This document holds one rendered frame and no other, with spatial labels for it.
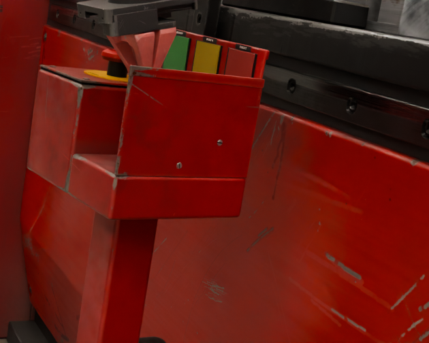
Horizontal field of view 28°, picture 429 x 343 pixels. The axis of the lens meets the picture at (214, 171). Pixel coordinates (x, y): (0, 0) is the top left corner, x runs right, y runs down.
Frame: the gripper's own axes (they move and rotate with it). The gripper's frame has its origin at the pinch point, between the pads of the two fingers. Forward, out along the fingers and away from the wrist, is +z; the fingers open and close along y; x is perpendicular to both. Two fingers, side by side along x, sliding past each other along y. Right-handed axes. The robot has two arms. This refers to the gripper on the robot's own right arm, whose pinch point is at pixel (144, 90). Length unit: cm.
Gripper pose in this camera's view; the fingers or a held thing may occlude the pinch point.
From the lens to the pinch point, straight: 86.7
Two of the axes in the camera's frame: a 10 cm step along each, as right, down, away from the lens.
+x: -5.8, -2.6, 7.8
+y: 8.2, -2.4, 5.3
